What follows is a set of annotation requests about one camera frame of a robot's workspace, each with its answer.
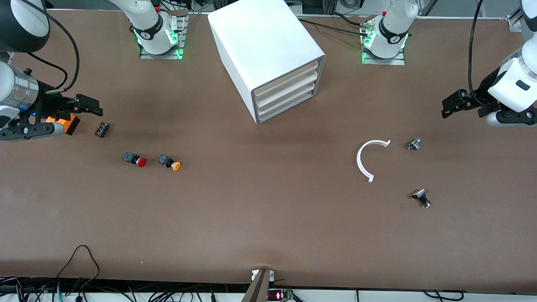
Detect white grey drawer cabinet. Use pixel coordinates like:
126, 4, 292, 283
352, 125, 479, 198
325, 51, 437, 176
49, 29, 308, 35
208, 0, 327, 125

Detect orange black button enclosure box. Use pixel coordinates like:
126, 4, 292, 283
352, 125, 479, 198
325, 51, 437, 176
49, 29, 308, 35
45, 113, 81, 135

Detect small device red display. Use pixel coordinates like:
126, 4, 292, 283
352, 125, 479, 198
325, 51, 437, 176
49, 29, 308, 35
268, 289, 294, 302

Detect long black table cable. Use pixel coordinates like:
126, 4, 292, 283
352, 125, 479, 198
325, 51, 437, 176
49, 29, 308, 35
299, 18, 370, 37

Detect black silver switch part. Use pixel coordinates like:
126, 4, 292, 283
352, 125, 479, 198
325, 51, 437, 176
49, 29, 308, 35
412, 189, 432, 208

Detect thin black looped cable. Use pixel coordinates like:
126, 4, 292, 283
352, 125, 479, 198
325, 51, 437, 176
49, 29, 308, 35
57, 245, 100, 290

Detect aluminium frame profile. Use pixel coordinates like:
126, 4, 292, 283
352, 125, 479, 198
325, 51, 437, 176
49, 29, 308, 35
507, 8, 525, 32

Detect orange cap push button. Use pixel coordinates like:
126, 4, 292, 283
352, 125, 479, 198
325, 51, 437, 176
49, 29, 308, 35
158, 154, 182, 172

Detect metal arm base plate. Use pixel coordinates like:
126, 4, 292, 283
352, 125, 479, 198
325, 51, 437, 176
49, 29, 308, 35
362, 23, 406, 65
139, 12, 188, 60

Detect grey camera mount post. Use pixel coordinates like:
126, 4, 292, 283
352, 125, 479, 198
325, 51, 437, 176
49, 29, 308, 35
241, 268, 275, 302

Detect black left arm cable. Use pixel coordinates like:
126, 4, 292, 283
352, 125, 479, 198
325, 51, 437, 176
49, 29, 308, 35
469, 0, 489, 105

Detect short black table cable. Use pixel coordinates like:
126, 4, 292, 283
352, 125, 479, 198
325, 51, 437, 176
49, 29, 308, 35
331, 12, 364, 26

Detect red cap push button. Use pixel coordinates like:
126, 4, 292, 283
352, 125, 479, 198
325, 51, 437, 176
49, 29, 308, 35
123, 152, 147, 168

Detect white curved plastic arc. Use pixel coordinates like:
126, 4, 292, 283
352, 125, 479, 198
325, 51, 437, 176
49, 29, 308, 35
357, 140, 391, 183

